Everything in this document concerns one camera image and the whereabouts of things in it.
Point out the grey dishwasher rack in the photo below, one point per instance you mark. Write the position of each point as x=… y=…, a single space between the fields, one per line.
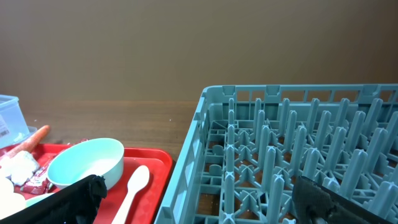
x=247 y=145

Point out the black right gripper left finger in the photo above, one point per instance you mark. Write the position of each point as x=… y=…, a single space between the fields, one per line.
x=76 y=204

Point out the clear plastic bin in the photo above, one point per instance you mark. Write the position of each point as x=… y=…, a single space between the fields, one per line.
x=14 y=128

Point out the orange carrot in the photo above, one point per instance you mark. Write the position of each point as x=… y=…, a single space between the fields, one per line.
x=30 y=143

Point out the mint green bowl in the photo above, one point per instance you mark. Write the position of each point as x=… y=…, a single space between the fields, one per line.
x=102 y=156

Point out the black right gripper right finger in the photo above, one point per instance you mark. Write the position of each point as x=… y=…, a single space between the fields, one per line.
x=314 y=203

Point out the white plastic spoon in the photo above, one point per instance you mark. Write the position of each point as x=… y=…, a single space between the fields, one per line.
x=138 y=180

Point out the red snack wrapper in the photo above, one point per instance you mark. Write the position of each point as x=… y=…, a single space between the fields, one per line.
x=38 y=180

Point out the crumpled white tissue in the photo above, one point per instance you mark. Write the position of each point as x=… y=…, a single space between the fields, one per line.
x=21 y=167

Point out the red plastic tray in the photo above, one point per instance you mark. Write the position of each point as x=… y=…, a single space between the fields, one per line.
x=146 y=201

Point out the light blue plate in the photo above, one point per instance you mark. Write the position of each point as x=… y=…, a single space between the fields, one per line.
x=12 y=202

